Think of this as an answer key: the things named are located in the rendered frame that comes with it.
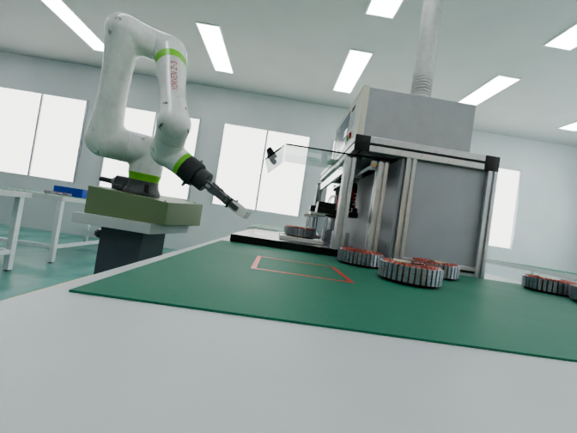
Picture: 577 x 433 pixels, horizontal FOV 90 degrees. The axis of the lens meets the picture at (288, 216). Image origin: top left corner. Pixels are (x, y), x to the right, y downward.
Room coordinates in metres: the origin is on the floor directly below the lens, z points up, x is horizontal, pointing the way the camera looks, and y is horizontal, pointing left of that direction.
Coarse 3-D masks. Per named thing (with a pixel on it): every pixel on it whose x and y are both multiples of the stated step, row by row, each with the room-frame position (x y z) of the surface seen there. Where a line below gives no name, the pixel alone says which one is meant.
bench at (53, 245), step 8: (32, 192) 3.18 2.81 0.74; (40, 192) 3.35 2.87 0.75; (64, 200) 3.22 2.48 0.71; (72, 200) 3.34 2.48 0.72; (80, 200) 3.47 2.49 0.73; (56, 208) 3.22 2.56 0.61; (56, 216) 3.22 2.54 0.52; (56, 224) 3.22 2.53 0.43; (88, 224) 4.98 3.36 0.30; (56, 232) 3.22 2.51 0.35; (88, 232) 4.98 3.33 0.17; (0, 240) 3.21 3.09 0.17; (56, 240) 3.24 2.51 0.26; (56, 248) 3.26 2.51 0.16; (48, 256) 3.22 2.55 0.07
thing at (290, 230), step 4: (288, 228) 1.03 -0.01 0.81; (292, 228) 1.01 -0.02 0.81; (296, 228) 1.01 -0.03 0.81; (300, 228) 1.01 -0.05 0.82; (304, 228) 1.01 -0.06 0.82; (288, 232) 1.02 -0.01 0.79; (292, 232) 1.01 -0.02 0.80; (296, 232) 1.01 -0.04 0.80; (300, 232) 1.00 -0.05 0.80; (304, 232) 1.01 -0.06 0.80; (308, 232) 1.01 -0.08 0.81; (312, 232) 1.02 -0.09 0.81; (296, 236) 1.01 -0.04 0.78; (304, 236) 1.01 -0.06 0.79; (308, 236) 1.01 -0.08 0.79; (312, 236) 1.02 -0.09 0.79
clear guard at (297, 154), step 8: (288, 144) 0.88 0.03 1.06; (280, 152) 0.92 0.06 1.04; (288, 152) 0.96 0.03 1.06; (296, 152) 0.95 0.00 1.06; (304, 152) 0.93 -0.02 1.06; (312, 152) 0.92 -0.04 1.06; (320, 152) 0.90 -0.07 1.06; (328, 152) 0.89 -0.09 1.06; (336, 152) 0.88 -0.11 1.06; (272, 160) 0.95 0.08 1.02; (280, 160) 1.04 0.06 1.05; (288, 160) 1.08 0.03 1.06; (296, 160) 1.06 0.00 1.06; (304, 160) 1.04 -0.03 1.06; (312, 160) 1.03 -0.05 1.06; (320, 160) 1.01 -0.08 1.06; (328, 160) 0.99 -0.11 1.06; (336, 160) 0.97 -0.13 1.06; (360, 160) 0.93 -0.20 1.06; (368, 160) 0.91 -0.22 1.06; (272, 168) 1.09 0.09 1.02; (336, 168) 1.11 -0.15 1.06
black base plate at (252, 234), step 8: (240, 232) 1.01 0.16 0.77; (248, 232) 1.09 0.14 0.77; (256, 232) 1.19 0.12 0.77; (264, 232) 1.31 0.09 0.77; (272, 232) 1.45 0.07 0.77; (232, 240) 0.85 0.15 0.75; (240, 240) 0.85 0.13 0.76; (248, 240) 0.85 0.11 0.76; (256, 240) 0.86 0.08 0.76; (264, 240) 0.86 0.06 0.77; (272, 240) 0.86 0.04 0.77; (280, 240) 0.91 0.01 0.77; (288, 240) 0.98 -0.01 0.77; (288, 248) 0.86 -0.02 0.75; (296, 248) 0.86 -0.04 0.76; (304, 248) 0.86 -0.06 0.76; (312, 248) 0.86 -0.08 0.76; (320, 248) 0.86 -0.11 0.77; (328, 248) 0.86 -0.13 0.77; (360, 248) 1.13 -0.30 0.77; (336, 256) 0.86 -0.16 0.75; (384, 256) 0.88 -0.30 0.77
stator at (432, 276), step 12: (384, 264) 0.53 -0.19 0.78; (396, 264) 0.51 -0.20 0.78; (408, 264) 0.50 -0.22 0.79; (420, 264) 0.57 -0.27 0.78; (384, 276) 0.53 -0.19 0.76; (396, 276) 0.51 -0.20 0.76; (408, 276) 0.50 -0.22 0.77; (420, 276) 0.49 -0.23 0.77; (432, 276) 0.49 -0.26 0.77; (432, 288) 0.50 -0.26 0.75
